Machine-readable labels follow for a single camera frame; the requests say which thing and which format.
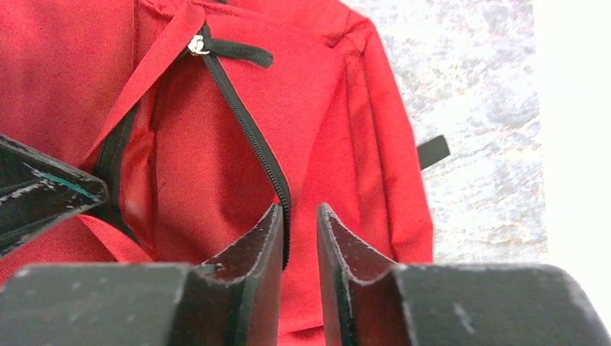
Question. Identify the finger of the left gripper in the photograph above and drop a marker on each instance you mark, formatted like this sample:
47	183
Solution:
39	191

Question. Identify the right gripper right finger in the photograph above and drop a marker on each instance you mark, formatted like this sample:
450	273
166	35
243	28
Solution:
369	299

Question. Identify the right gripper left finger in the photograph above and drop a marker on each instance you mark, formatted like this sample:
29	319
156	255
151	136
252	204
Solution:
231	299

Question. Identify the red student backpack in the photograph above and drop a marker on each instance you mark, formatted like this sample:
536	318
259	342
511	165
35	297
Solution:
201	114

